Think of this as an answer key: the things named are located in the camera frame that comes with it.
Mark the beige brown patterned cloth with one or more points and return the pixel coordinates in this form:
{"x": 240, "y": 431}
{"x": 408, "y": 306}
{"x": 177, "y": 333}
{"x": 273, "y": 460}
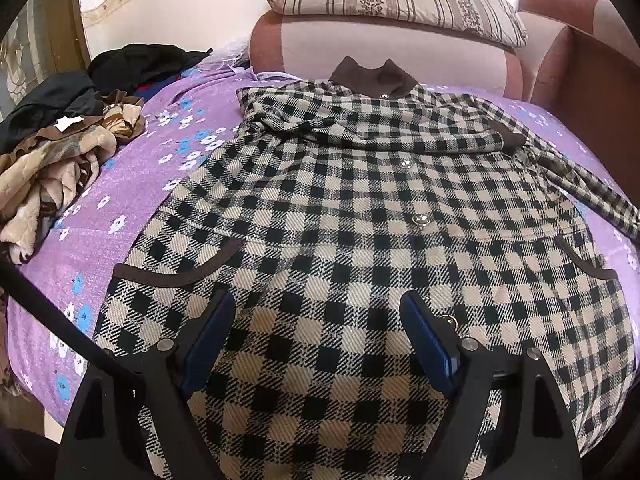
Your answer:
{"x": 60, "y": 165}

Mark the black beige checked coat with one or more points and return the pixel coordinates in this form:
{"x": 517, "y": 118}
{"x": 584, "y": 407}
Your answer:
{"x": 350, "y": 210}

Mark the blue and red cloth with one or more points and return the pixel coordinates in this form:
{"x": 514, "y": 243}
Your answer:
{"x": 155, "y": 85}

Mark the white fringed cloth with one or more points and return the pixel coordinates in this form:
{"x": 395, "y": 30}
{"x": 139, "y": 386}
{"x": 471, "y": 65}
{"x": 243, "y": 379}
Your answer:
{"x": 230, "y": 55}

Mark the pink padded cushion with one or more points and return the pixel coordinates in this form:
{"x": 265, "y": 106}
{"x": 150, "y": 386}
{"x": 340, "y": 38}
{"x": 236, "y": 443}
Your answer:
{"x": 545, "y": 20}
{"x": 310, "y": 45}

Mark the brown wooden board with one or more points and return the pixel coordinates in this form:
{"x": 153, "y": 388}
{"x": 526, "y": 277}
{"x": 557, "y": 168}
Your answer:
{"x": 590, "y": 75}

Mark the wooden door with patterned panel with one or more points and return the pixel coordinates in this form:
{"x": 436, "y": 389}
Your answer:
{"x": 35, "y": 25}

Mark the white paper tag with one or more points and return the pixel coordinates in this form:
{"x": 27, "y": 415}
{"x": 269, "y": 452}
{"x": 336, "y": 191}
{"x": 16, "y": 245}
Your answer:
{"x": 66, "y": 123}

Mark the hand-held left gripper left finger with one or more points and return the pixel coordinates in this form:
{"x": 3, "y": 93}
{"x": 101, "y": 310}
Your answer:
{"x": 210, "y": 340}

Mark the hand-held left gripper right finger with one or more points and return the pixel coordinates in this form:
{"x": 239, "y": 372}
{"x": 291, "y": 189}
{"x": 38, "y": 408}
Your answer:
{"x": 425, "y": 340}

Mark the black garment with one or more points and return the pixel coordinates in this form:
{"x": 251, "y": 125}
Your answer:
{"x": 140, "y": 62}

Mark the dark grey garment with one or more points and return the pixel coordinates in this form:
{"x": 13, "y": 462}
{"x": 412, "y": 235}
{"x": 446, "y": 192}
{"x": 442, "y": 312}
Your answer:
{"x": 50, "y": 102}

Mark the purple floral bedsheet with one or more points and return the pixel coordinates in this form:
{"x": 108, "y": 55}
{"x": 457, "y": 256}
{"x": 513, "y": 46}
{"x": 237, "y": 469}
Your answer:
{"x": 150, "y": 170}

